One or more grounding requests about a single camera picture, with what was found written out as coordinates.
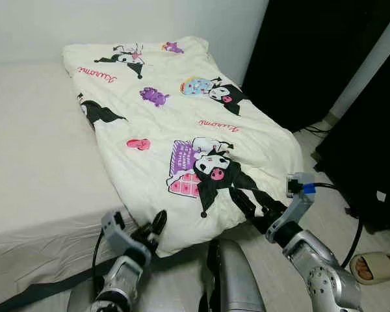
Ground black floor cable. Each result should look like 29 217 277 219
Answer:
302 122 333 139

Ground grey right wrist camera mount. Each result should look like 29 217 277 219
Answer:
266 172 317 242

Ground cream cartoon print duvet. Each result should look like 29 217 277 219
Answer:
62 36 304 257

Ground person in beige slippers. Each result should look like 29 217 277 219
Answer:
349 252 390 285

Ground grey robot left leg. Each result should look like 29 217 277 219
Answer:
68 286 97 312

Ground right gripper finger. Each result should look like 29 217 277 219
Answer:
231 188 257 218

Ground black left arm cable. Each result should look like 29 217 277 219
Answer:
91 229 106 296

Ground grey robot leg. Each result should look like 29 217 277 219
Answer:
68 286 97 312
207 239 268 312

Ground grey robot right leg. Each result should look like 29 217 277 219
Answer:
207 239 268 312

